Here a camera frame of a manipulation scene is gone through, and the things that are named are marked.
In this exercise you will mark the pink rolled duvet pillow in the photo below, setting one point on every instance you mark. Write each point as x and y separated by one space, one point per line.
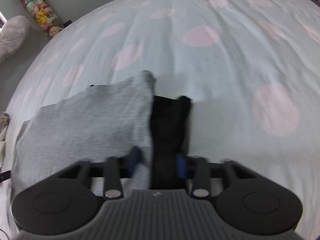
13 34

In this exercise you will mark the white crumpled garment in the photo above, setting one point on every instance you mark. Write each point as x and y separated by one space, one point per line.
2 145

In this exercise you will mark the clear tube of plush toys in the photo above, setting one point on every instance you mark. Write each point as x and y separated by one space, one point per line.
44 15

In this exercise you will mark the blue pink-dotted bed sheet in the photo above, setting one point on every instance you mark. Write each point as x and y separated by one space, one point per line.
251 68

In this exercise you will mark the grey black raglan shirt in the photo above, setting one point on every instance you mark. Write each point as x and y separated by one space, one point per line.
99 122

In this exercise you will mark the brown crumpled garment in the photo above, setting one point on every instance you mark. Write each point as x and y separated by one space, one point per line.
4 120

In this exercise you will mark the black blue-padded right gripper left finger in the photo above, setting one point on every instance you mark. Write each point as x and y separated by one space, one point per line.
72 197

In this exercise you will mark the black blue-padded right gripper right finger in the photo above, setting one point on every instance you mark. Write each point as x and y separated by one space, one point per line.
241 197

